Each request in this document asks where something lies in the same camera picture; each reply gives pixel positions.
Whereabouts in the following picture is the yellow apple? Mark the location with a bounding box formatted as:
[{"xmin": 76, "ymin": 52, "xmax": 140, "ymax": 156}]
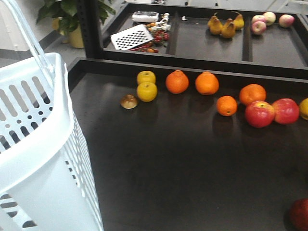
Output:
[
  {"xmin": 137, "ymin": 81, "xmax": 158, "ymax": 102},
  {"xmin": 137, "ymin": 71, "xmax": 156, "ymax": 85}
]

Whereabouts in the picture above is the yellow apple front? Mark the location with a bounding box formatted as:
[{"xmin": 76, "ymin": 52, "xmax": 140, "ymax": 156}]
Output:
[{"xmin": 137, "ymin": 81, "xmax": 158, "ymax": 102}]

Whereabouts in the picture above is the small orange lower left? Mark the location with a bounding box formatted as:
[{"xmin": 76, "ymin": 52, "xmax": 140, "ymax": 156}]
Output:
[{"xmin": 216, "ymin": 95, "xmax": 238, "ymax": 116}]

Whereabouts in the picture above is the pink apple back shelf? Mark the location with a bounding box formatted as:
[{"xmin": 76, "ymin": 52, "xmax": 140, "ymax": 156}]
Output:
[{"xmin": 251, "ymin": 21, "xmax": 267, "ymax": 35}]

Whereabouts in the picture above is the yellow apple rear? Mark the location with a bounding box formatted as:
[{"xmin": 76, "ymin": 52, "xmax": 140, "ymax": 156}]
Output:
[{"xmin": 137, "ymin": 71, "xmax": 156, "ymax": 85}]

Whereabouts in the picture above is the white perforated grater board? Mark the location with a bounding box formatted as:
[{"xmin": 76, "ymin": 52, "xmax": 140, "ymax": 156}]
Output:
[{"xmin": 110, "ymin": 25, "xmax": 154, "ymax": 50}]

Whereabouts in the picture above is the dark red apple upper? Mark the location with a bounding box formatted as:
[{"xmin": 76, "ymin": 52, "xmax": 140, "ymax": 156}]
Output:
[{"xmin": 289, "ymin": 198, "xmax": 308, "ymax": 231}]

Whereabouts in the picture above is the potted green plant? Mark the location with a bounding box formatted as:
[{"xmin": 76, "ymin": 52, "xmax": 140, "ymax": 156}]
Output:
[{"xmin": 36, "ymin": 0, "xmax": 116, "ymax": 49}]

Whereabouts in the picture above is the brown pears cluster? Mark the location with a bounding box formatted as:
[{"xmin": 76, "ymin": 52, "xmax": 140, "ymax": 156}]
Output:
[{"xmin": 207, "ymin": 11, "xmax": 244, "ymax": 39}]

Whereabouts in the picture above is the pink red apple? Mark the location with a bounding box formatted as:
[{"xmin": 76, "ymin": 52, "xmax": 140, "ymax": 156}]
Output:
[
  {"xmin": 244, "ymin": 101, "xmax": 275, "ymax": 128},
  {"xmin": 272, "ymin": 98, "xmax": 299, "ymax": 125}
]

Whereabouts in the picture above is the black upright shelf post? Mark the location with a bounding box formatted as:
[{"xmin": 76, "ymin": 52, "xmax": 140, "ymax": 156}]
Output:
[{"xmin": 76, "ymin": 0, "xmax": 102, "ymax": 59}]

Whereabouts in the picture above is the black wooden display stand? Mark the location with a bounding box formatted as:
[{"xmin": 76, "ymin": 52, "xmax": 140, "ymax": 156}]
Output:
[{"xmin": 69, "ymin": 3, "xmax": 308, "ymax": 231}]

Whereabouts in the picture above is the large orange behind apples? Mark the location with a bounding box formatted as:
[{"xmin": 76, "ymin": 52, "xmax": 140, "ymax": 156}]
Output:
[{"xmin": 239, "ymin": 84, "xmax": 267, "ymax": 106}]

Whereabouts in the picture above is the yellow orange citrus fruit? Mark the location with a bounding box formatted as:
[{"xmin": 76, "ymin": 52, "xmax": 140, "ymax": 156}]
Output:
[{"xmin": 299, "ymin": 98, "xmax": 308, "ymax": 120}]

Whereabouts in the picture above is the light blue plastic basket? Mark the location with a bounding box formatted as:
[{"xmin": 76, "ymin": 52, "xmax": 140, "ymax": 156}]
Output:
[{"xmin": 0, "ymin": 0, "xmax": 103, "ymax": 231}]

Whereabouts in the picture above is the pink red apple right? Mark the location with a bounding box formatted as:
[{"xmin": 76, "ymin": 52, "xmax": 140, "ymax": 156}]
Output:
[{"xmin": 272, "ymin": 98, "xmax": 299, "ymax": 125}]

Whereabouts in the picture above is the orange with knob top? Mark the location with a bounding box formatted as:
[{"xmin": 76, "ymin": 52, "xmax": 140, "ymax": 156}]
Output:
[{"xmin": 165, "ymin": 70, "xmax": 189, "ymax": 94}]

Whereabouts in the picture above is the pink red apple left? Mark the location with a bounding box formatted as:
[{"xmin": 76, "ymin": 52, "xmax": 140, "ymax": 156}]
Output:
[{"xmin": 244, "ymin": 101, "xmax": 275, "ymax": 128}]

